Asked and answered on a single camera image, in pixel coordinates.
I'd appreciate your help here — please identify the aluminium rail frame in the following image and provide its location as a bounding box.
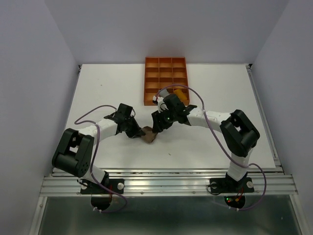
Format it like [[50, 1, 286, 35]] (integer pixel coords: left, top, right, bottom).
[[31, 64, 303, 235]]

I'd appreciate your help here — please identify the grey striped sock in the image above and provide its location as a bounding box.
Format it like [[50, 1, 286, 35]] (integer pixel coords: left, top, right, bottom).
[[159, 89, 170, 98]]

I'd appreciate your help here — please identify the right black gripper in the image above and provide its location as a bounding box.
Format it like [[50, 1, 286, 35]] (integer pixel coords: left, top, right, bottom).
[[151, 107, 177, 133]]

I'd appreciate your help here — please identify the purple cable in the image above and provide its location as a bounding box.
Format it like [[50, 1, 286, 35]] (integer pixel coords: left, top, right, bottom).
[[74, 104, 128, 213], [153, 84, 268, 212]]

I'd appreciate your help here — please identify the mustard yellow sock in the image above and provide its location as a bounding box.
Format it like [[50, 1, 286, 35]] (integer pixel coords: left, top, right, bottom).
[[174, 89, 188, 102]]

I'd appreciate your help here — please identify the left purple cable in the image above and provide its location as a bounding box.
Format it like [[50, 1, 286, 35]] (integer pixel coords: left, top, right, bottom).
[[74, 104, 128, 213]]

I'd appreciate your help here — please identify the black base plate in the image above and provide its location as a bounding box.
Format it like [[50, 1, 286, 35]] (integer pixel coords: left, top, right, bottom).
[[208, 177, 254, 194], [80, 178, 126, 196]]

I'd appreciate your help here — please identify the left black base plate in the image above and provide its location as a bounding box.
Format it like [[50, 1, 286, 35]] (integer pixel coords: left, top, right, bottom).
[[80, 178, 126, 196]]

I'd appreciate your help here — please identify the taupe maroon-cuffed sock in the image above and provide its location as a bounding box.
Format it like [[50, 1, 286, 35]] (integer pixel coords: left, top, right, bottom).
[[141, 126, 157, 144]]

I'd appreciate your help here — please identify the orange compartment tray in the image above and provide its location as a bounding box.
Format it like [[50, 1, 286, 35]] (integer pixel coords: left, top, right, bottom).
[[143, 57, 190, 106]]

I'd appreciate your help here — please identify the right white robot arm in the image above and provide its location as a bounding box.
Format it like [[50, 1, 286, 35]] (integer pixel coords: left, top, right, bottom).
[[152, 94, 260, 191]]

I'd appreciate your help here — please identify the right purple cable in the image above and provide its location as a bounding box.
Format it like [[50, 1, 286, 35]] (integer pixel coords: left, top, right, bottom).
[[153, 84, 268, 212]]

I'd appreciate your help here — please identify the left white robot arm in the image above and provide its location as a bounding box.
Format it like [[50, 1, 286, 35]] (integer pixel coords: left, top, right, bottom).
[[52, 103, 146, 193]]

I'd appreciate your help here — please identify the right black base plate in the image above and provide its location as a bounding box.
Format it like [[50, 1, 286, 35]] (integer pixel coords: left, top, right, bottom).
[[208, 177, 254, 194]]

